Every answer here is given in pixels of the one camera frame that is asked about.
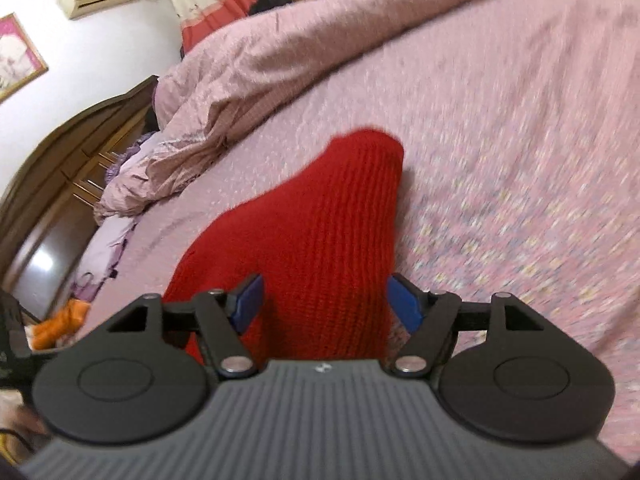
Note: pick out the pink floral bedsheet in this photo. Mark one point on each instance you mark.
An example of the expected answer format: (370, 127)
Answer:
(500, 135)

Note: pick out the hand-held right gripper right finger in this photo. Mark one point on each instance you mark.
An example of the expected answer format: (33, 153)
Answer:
(406, 302)

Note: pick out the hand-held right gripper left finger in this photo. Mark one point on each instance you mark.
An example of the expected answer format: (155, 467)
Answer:
(247, 302)

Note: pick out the orange cloth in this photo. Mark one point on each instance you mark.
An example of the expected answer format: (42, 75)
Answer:
(55, 327)

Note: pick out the pink floral duvet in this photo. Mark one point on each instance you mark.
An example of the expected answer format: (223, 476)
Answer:
(300, 45)

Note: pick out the white and purple pillow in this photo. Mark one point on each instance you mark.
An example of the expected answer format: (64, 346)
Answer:
(105, 255)

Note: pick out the wooden headboard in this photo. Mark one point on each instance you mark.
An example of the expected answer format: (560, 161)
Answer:
(50, 170)

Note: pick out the red knit cardigan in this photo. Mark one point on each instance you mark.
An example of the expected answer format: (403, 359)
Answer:
(325, 235)

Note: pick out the framed wall picture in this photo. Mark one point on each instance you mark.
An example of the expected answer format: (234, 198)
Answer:
(15, 60)

